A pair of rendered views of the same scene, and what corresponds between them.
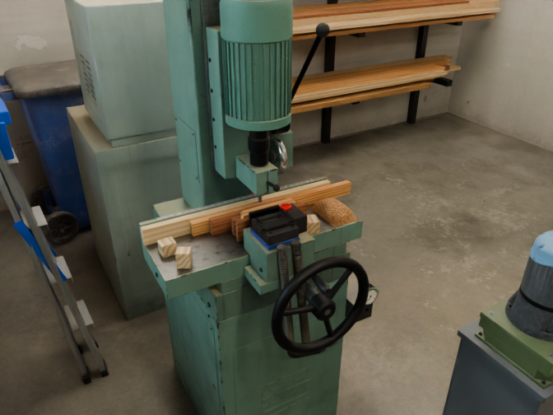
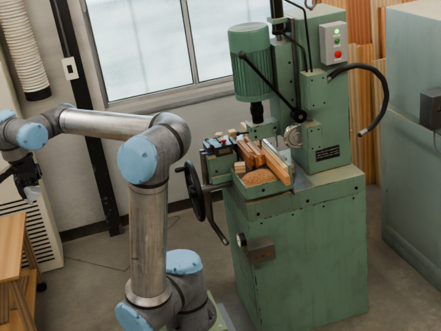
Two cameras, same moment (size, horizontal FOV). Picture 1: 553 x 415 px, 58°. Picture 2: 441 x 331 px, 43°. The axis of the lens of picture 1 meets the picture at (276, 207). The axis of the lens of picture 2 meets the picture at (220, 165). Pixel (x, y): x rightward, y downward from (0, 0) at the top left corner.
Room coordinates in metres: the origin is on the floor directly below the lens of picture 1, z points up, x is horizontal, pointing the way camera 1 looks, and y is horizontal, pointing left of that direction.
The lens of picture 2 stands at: (1.76, -2.27, 2.01)
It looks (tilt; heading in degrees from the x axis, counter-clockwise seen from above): 26 degrees down; 106
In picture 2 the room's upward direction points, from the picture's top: 8 degrees counter-clockwise
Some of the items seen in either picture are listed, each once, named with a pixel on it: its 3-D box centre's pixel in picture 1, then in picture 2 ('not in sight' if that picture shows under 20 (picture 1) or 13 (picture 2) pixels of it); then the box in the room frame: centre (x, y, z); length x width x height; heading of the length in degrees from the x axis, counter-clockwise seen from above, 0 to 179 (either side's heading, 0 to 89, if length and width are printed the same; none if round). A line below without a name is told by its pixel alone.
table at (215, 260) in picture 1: (263, 246); (237, 163); (1.16, 0.04, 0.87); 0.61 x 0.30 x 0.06; 119
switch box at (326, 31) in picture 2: not in sight; (333, 43); (1.63, 0.08, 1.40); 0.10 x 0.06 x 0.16; 29
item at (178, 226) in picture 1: (243, 209); (262, 147); (1.27, 0.10, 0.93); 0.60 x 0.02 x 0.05; 119
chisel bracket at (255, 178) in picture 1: (257, 174); (263, 130); (1.30, 0.06, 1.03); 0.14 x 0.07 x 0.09; 29
